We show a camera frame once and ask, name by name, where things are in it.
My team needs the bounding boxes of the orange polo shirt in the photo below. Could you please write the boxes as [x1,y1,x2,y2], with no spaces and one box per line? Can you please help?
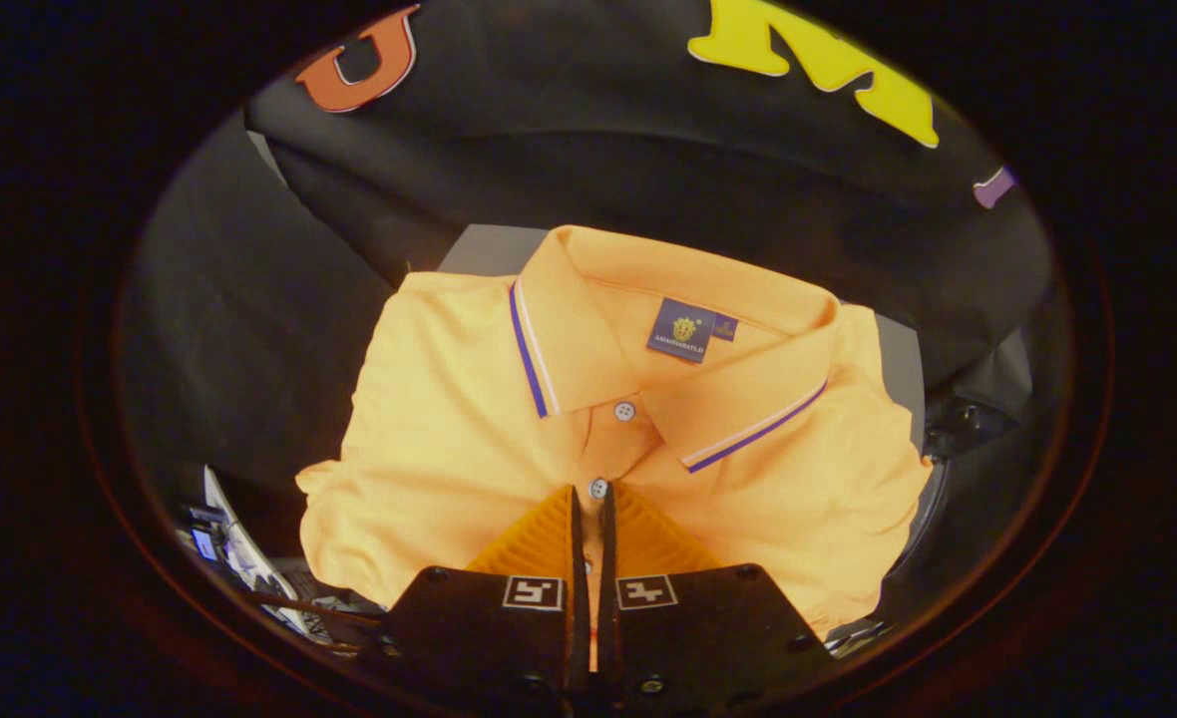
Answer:
[296,224,934,641]

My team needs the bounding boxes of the grey metal cabinet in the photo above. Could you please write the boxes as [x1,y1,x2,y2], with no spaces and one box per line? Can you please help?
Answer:
[437,223,929,452]

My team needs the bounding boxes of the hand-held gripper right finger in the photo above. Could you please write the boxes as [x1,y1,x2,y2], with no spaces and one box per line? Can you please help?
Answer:
[593,483,839,718]

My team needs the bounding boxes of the black backdrop cloth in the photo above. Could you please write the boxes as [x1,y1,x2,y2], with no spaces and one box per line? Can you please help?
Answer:
[115,0,1073,639]

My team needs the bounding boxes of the grey washing machine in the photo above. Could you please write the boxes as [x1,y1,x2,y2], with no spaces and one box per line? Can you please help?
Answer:
[828,399,1026,654]

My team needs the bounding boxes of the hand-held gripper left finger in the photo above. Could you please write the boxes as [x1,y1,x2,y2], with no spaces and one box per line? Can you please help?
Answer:
[354,485,591,718]

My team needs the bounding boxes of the white electronic equipment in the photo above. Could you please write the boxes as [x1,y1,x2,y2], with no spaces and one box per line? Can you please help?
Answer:
[185,464,385,644]

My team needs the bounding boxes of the dark washing machine lid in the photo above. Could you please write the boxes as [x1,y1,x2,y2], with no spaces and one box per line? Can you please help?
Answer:
[923,397,1020,462]

